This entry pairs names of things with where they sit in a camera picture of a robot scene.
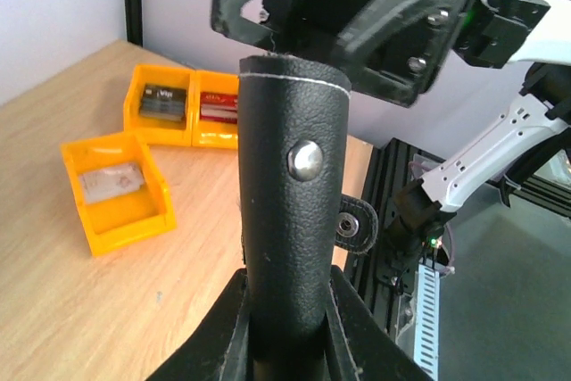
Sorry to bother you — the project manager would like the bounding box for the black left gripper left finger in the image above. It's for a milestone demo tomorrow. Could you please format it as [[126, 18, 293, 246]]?
[[148, 269, 250, 380]]

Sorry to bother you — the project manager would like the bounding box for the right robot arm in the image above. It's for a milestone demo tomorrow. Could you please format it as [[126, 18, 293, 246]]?
[[211, 0, 570, 128]]

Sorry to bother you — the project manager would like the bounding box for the yellow bin with black cards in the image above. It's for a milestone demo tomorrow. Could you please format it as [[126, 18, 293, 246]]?
[[123, 64, 195, 146]]

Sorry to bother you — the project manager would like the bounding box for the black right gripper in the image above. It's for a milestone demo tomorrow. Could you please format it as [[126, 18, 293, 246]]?
[[210, 0, 475, 107]]

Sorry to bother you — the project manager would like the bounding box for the red VIP card stack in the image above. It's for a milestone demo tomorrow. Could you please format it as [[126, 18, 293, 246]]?
[[199, 92, 237, 124]]

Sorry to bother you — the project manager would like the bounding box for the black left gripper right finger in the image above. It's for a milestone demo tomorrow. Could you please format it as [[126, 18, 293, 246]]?
[[325, 266, 430, 381]]

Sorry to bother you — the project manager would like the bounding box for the yellow bin with white cards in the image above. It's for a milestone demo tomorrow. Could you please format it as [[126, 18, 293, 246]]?
[[61, 131, 177, 256]]

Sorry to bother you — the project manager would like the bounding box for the black leather card holder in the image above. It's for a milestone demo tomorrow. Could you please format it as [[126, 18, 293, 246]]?
[[238, 55, 351, 380]]

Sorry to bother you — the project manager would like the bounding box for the yellow bin with red cards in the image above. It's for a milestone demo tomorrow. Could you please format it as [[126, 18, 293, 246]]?
[[192, 70, 238, 149]]

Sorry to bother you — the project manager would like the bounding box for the white card stack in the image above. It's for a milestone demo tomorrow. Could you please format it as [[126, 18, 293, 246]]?
[[79, 162, 145, 204]]

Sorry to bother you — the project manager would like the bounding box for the white slotted cable duct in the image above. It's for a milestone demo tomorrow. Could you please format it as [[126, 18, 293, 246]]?
[[413, 264, 440, 380]]

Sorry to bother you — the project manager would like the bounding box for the black card stack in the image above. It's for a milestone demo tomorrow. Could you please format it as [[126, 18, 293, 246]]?
[[138, 84, 187, 122]]

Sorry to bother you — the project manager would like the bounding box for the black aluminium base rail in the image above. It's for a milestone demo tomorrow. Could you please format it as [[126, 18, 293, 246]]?
[[344, 138, 451, 340]]

